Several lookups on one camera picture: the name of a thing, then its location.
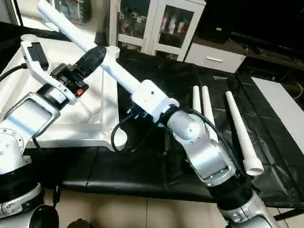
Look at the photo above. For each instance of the white plastic table leg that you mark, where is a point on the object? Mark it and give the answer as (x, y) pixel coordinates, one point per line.
(76, 35)
(242, 133)
(196, 99)
(209, 114)

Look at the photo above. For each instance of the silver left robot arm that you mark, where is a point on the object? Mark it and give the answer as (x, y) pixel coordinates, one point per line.
(21, 137)

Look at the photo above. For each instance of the white plastic table top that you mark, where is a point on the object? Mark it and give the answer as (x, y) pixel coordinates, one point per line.
(85, 109)

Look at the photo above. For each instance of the black work mat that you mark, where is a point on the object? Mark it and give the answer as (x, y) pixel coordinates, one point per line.
(156, 156)

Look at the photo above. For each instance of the storage rack with items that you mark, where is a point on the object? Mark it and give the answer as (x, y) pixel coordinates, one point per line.
(71, 8)

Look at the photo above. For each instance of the white glass door cabinet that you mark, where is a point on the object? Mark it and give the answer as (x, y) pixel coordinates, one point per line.
(156, 23)

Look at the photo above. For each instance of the white drawer unit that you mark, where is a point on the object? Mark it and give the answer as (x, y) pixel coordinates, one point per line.
(211, 57)

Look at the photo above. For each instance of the white flat panel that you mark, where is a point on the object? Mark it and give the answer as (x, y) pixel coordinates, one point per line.
(280, 109)

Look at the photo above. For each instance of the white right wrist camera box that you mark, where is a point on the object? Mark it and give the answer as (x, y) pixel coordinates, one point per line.
(154, 99)

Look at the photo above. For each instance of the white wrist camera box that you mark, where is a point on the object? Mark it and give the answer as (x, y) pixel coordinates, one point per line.
(154, 99)
(35, 59)

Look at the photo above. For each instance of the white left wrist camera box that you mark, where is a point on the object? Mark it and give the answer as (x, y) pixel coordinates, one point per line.
(35, 59)

